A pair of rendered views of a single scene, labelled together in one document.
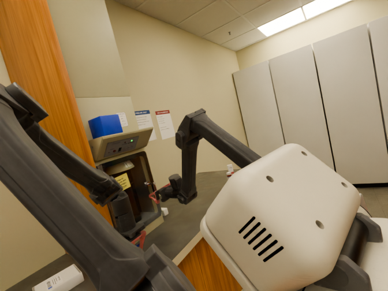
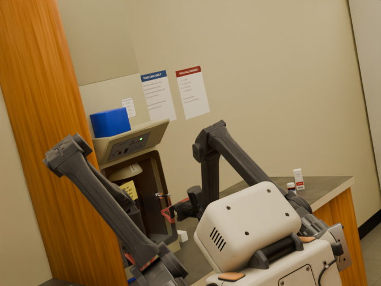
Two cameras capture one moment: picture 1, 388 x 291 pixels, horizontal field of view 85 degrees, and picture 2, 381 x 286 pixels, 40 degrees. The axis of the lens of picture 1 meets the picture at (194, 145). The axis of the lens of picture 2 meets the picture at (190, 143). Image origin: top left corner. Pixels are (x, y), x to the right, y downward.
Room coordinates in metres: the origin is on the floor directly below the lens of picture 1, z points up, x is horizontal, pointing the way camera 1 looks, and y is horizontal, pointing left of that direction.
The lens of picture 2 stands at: (-0.88, -0.24, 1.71)
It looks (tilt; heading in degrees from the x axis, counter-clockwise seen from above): 8 degrees down; 10
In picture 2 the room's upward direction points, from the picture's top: 13 degrees counter-clockwise
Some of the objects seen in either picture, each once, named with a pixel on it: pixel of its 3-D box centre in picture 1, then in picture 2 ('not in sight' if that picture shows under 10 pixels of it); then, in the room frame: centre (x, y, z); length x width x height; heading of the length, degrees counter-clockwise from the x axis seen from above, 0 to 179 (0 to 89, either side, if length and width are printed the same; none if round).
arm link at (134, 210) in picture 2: (120, 204); (132, 218); (0.67, 0.28, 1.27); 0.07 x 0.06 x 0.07; 21
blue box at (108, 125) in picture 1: (105, 126); (110, 122); (1.00, 0.38, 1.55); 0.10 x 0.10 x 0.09; 55
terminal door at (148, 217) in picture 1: (134, 193); (141, 206); (1.10, 0.37, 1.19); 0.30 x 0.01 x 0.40; 145
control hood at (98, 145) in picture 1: (126, 142); (134, 141); (1.07, 0.33, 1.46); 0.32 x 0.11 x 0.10; 145
